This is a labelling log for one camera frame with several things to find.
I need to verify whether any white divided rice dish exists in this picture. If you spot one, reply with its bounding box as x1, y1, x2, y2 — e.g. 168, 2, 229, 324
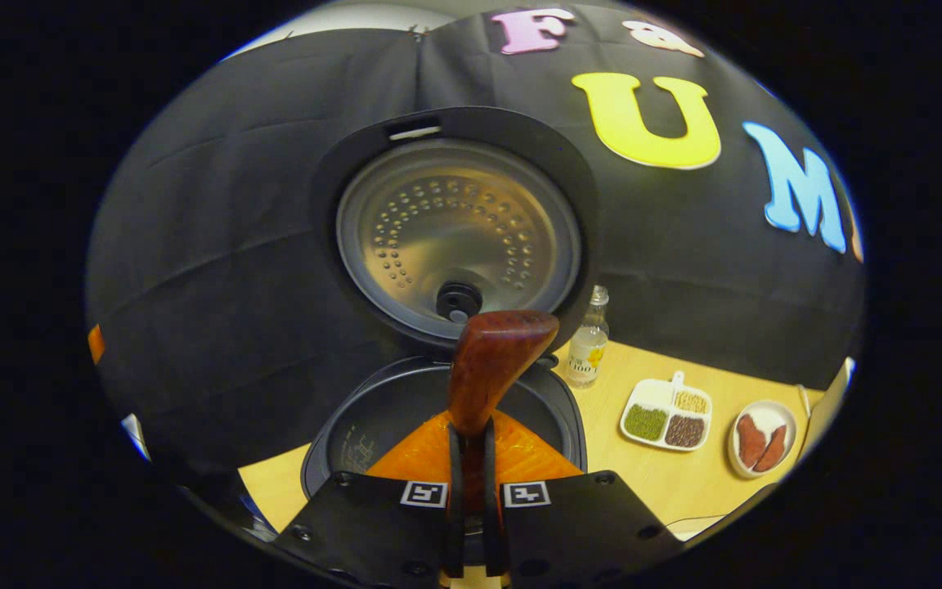
619, 371, 714, 452

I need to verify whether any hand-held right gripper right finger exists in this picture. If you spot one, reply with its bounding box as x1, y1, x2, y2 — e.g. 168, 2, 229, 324
483, 409, 684, 589

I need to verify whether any brown wooden spoon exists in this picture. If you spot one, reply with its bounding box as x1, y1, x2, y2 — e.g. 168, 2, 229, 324
446, 309, 560, 524

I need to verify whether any red meat slice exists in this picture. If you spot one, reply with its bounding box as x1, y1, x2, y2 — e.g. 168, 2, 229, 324
737, 413, 769, 469
756, 425, 788, 473

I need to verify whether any small clear glass bottle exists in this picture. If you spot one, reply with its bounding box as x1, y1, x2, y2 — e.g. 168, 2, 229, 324
565, 285, 611, 389

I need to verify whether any dark grey rice cooker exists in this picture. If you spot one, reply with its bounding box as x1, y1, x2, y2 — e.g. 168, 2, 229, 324
301, 106, 600, 500

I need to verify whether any round white plate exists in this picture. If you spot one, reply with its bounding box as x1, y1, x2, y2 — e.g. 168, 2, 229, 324
727, 399, 799, 479

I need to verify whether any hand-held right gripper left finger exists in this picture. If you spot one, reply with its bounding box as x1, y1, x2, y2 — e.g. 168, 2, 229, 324
275, 409, 468, 589

